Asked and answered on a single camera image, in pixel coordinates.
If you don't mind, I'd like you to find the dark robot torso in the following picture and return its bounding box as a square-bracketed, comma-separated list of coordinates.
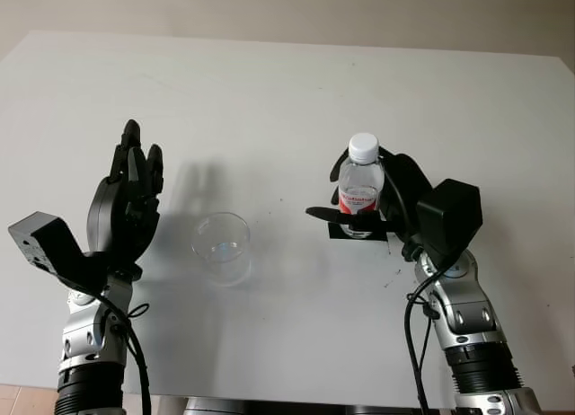
[181, 395, 455, 415]

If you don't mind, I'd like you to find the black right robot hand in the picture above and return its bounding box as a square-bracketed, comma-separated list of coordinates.
[305, 146, 435, 260]

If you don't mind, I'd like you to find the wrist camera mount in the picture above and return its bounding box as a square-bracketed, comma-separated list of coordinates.
[415, 179, 484, 271]
[7, 211, 113, 295]

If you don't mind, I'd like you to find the clear plastic water bottle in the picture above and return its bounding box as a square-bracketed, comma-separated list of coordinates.
[336, 132, 387, 239]

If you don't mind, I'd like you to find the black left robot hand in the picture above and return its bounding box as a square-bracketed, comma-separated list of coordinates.
[84, 119, 164, 281]

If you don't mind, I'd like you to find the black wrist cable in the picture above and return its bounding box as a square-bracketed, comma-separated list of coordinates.
[96, 293, 152, 415]
[379, 152, 450, 415]

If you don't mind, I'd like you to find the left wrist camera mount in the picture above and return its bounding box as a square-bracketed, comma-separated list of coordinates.
[7, 211, 113, 295]

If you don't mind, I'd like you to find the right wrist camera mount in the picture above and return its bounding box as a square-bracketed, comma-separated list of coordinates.
[415, 179, 484, 271]

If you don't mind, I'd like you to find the clear plastic cup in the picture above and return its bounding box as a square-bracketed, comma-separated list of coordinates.
[190, 211, 252, 288]

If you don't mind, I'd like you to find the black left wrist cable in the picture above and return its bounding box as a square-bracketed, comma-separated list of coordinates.
[96, 293, 152, 415]

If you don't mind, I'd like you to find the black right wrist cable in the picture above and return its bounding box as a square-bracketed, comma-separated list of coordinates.
[379, 152, 450, 415]

